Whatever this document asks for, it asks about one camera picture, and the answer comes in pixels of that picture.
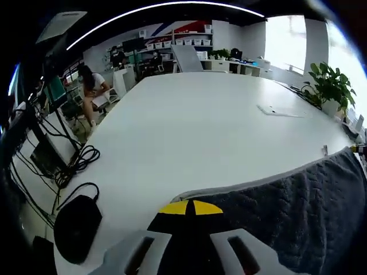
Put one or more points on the black tripod stand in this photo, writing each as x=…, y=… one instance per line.
x=35, y=120

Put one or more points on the green plant in white pot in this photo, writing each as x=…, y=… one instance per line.
x=329, y=83

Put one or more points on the shelf with white boxes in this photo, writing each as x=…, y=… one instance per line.
x=189, y=42

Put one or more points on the long ceiling light strip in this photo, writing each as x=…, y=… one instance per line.
x=13, y=80
x=172, y=4

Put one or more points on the black round device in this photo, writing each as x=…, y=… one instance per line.
x=77, y=229

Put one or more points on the white upright box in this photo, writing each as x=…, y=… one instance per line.
x=359, y=124

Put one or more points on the ceiling air conditioner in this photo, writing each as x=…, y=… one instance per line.
x=61, y=25

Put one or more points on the dark bulky object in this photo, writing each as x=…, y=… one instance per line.
x=237, y=54

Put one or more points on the transparent sheet on table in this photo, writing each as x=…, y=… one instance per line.
x=284, y=111

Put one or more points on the grey towel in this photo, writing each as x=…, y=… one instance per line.
x=286, y=206

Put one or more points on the white office desk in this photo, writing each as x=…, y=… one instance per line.
x=218, y=65

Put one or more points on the white office chair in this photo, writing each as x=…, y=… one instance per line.
x=187, y=57

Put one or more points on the small green plant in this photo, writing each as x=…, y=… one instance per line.
x=220, y=54

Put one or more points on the black monitor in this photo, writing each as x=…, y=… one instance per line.
x=133, y=44

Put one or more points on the teal board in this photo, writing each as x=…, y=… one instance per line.
x=57, y=91

